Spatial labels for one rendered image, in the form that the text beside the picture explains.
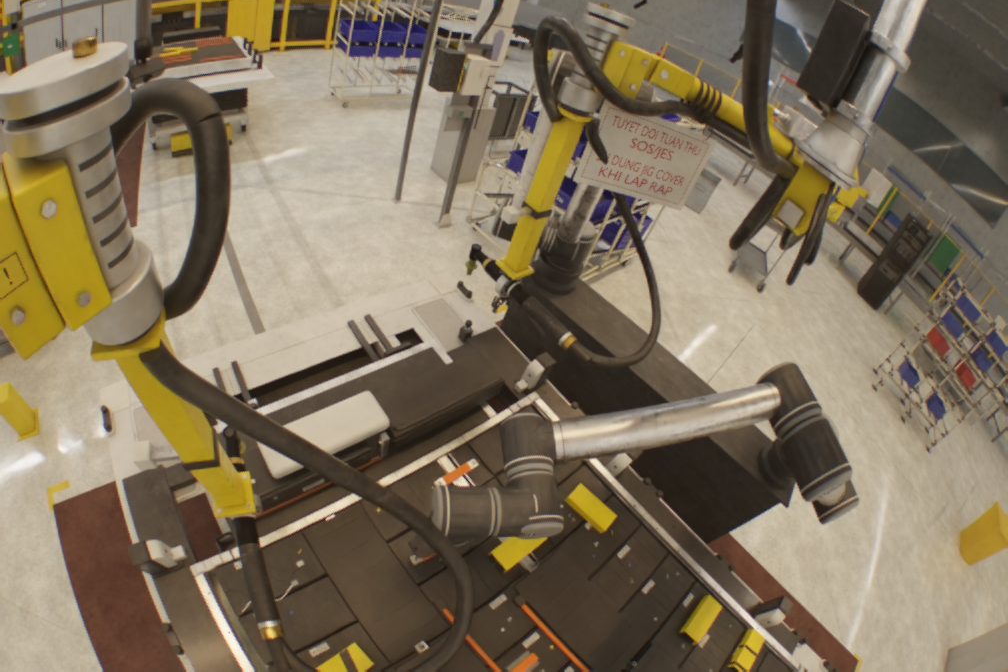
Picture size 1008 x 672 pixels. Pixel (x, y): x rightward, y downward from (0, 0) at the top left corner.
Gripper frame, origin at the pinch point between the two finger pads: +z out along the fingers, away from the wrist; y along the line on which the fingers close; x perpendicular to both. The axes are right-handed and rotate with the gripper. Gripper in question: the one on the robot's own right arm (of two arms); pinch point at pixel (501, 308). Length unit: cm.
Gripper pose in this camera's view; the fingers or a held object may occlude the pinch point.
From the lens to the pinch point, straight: 194.4
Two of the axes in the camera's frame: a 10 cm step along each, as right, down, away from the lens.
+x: -6.9, -6.1, 3.9
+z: -2.7, 7.2, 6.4
